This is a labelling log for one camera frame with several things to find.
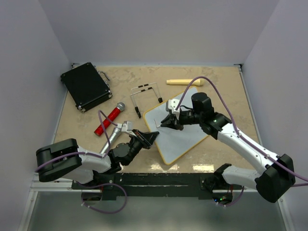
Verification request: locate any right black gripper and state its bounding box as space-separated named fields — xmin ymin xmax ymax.
xmin=161 ymin=110 xmax=203 ymax=131

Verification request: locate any red glitter toy microphone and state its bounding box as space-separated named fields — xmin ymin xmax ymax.
xmin=94 ymin=102 xmax=126 ymax=137

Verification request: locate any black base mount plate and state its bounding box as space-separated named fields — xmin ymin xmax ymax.
xmin=72 ymin=173 xmax=230 ymax=200

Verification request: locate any yellow framed whiteboard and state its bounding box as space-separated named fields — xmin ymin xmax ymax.
xmin=143 ymin=102 xmax=208 ymax=165

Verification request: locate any black carrying case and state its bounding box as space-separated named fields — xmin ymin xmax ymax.
xmin=61 ymin=62 xmax=113 ymax=112

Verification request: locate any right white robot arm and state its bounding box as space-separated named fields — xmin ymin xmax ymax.
xmin=160 ymin=92 xmax=295 ymax=203

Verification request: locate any wire whiteboard stand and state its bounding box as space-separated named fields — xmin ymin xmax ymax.
xmin=130 ymin=82 xmax=163 ymax=118

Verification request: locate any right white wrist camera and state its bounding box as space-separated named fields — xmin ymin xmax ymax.
xmin=166 ymin=98 xmax=180 ymax=116

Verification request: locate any cream toy microphone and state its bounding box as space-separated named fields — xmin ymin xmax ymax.
xmin=166 ymin=78 xmax=205 ymax=86

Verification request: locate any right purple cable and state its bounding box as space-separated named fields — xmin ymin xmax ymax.
xmin=177 ymin=76 xmax=308 ymax=207

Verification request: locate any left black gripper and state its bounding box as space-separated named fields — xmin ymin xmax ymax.
xmin=125 ymin=129 xmax=159 ymax=166

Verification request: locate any silver toy microphone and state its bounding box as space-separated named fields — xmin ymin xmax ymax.
xmin=100 ymin=128 xmax=122 ymax=154

